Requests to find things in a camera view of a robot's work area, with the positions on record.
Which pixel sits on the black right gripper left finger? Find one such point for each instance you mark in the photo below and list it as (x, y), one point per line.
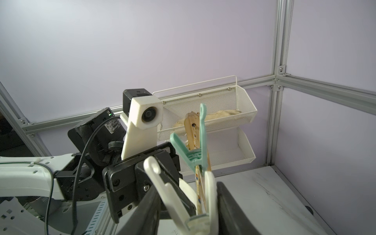
(145, 219)

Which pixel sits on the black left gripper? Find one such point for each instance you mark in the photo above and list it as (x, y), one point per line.
(126, 180)

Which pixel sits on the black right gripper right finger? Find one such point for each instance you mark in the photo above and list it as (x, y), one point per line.
(231, 218)

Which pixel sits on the green plastic clothespin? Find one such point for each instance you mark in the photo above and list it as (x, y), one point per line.
(182, 148)

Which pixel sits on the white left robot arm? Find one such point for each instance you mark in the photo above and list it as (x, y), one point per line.
(39, 195)

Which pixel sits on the white mesh lower shelf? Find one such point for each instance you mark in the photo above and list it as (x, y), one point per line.
(230, 151)

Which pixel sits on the white mesh shelf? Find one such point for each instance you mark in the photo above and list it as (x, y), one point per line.
(230, 151)
(217, 94)

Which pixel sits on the beige cloth in shelf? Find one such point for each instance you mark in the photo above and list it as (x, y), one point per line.
(211, 116)

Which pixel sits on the wooden clothesline rack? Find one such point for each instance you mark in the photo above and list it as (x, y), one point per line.
(198, 156)

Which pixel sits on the white mesh upper shelf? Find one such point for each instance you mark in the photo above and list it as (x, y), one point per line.
(217, 94)

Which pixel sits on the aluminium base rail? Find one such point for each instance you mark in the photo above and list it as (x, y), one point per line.
(101, 222)

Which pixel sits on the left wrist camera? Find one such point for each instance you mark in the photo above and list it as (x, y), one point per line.
(142, 112)

